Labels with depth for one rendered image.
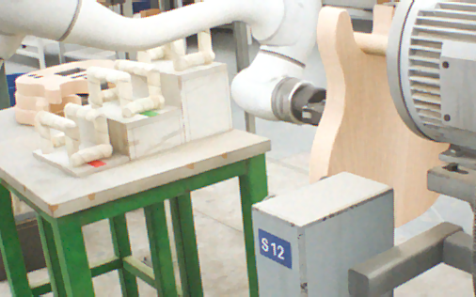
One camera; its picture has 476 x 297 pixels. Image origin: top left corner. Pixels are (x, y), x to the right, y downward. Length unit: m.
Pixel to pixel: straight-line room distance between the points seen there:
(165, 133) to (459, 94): 1.04
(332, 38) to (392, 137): 0.23
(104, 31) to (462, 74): 0.68
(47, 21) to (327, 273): 0.66
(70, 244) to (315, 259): 0.83
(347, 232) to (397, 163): 0.41
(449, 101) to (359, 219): 0.18
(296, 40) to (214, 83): 0.42
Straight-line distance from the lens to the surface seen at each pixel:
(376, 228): 0.94
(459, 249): 0.98
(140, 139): 1.77
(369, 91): 1.21
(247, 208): 1.86
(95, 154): 1.75
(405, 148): 1.31
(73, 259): 1.63
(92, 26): 1.31
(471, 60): 0.89
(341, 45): 1.15
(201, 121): 1.86
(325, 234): 0.88
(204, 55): 1.88
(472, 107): 0.90
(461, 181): 0.97
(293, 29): 1.50
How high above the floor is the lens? 1.46
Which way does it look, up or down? 18 degrees down
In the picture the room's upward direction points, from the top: 6 degrees counter-clockwise
